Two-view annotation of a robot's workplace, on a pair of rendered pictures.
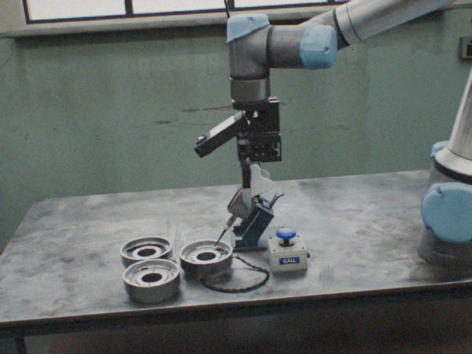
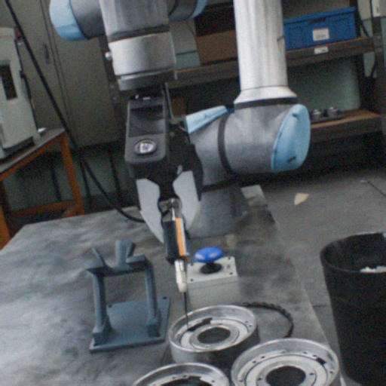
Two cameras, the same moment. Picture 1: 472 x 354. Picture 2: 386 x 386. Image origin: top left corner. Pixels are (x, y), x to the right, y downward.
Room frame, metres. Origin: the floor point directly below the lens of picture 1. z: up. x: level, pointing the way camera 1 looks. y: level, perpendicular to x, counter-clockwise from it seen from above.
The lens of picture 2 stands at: (1.04, 0.65, 1.15)
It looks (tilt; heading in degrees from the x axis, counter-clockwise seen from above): 15 degrees down; 276
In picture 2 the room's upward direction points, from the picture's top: 11 degrees counter-clockwise
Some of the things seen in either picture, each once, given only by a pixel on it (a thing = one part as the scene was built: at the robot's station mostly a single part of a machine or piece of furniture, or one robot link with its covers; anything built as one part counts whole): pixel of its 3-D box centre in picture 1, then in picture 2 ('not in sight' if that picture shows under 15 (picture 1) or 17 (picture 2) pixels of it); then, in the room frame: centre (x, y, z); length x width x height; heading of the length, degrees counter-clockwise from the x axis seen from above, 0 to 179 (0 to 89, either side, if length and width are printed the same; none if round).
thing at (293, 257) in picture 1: (289, 252); (213, 280); (1.11, -0.10, 0.82); 0.08 x 0.07 x 0.05; 93
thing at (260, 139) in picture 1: (256, 130); (156, 122); (1.14, -0.04, 1.07); 0.09 x 0.08 x 0.12; 92
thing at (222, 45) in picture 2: not in sight; (221, 35); (1.08, -3.55, 1.19); 0.52 x 0.42 x 0.38; 3
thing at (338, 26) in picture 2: not in sight; (313, 30); (0.42, -3.60, 1.11); 0.52 x 0.38 x 0.22; 3
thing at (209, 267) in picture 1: (206, 260); (215, 341); (1.11, 0.07, 0.82); 0.10 x 0.10 x 0.04
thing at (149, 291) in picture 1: (152, 282); (286, 384); (1.03, 0.17, 0.82); 0.10 x 0.10 x 0.04
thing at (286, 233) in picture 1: (286, 241); (210, 266); (1.11, -0.09, 0.85); 0.04 x 0.04 x 0.05
